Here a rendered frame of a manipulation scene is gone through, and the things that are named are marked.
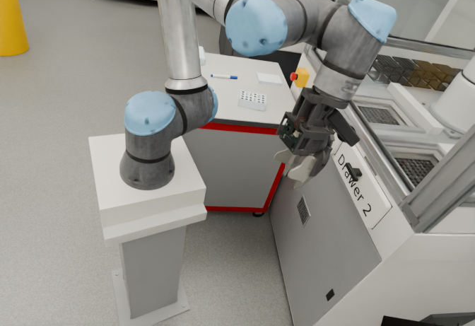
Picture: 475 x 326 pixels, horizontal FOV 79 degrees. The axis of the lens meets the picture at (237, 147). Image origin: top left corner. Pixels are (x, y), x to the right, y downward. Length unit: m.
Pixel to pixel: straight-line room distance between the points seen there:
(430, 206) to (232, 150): 0.85
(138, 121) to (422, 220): 0.70
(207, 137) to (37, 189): 1.11
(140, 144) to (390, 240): 0.70
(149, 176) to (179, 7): 0.42
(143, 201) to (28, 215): 1.18
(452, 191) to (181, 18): 0.71
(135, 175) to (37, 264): 1.02
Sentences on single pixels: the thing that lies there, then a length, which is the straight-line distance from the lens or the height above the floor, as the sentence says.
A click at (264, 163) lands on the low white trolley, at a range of 1.45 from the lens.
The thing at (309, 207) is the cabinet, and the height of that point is 0.53.
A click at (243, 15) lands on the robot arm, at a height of 1.35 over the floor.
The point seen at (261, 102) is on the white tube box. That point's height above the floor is 0.80.
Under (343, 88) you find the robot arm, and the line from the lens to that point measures 0.52.
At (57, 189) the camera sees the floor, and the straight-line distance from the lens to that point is 1.99.
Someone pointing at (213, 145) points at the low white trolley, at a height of 0.59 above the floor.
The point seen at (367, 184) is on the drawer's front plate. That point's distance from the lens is 0.95.
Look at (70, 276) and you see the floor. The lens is 1.67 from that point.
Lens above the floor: 1.47
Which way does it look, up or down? 41 degrees down
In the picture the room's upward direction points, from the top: 15 degrees clockwise
